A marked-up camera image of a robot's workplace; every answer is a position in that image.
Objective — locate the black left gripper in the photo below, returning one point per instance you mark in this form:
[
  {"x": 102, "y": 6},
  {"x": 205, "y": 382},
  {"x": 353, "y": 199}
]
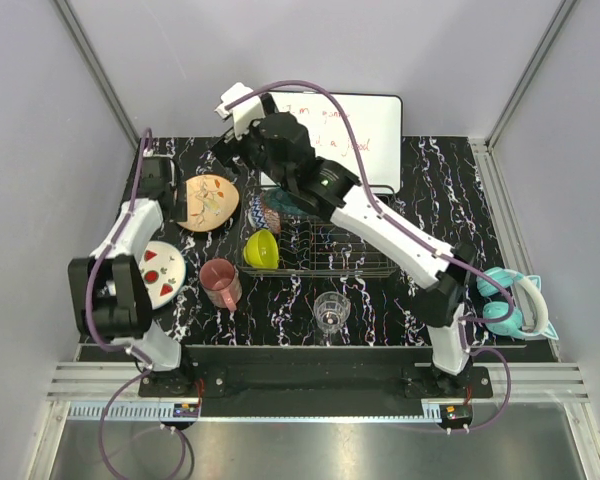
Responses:
[{"x": 179, "y": 214}]

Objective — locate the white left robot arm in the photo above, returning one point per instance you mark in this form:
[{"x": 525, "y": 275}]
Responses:
[{"x": 110, "y": 300}]

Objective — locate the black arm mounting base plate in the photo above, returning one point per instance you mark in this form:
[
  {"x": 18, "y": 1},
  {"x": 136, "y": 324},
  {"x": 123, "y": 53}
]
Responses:
[{"x": 313, "y": 382}]

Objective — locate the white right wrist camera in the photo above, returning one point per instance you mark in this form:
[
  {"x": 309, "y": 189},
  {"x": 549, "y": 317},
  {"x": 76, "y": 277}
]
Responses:
[{"x": 242, "y": 114}]

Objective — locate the pink mug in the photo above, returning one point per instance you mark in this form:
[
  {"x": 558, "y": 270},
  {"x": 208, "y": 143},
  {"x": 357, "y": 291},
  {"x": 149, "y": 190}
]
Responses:
[{"x": 219, "y": 279}]

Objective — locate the black wire dish rack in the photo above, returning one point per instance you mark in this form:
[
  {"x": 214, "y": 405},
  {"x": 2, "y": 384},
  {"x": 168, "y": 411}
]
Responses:
[{"x": 312, "y": 247}]

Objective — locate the clear drinking glass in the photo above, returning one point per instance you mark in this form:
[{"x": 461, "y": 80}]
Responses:
[{"x": 331, "y": 311}]

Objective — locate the yellow-green bowl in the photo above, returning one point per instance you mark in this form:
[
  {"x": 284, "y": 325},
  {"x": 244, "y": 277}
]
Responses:
[{"x": 261, "y": 250}]

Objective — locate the teal scalloped plate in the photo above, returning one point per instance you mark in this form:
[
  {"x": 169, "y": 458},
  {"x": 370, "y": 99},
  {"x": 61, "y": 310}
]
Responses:
[{"x": 280, "y": 201}]

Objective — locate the white watermelon plate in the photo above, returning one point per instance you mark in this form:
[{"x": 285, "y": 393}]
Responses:
[{"x": 163, "y": 270}]

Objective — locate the orange floral plate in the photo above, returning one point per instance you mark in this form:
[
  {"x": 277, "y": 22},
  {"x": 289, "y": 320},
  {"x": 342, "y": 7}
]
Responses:
[{"x": 210, "y": 200}]

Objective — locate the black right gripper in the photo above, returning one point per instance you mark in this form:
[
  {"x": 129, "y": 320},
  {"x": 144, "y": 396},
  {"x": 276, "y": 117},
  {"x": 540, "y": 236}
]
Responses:
[{"x": 228, "y": 148}]

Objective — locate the white dry-erase board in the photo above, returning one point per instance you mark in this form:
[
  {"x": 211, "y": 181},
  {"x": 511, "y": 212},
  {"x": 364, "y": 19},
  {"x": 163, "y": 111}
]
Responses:
[{"x": 376, "y": 121}]

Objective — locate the teal cat-ear headphones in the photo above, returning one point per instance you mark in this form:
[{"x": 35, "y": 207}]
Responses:
[{"x": 506, "y": 318}]

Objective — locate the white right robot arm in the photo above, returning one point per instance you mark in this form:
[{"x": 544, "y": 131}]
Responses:
[{"x": 337, "y": 195}]

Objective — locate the red patterned bowl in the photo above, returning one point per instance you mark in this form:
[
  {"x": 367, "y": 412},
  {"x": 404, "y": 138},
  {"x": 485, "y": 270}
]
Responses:
[{"x": 262, "y": 217}]

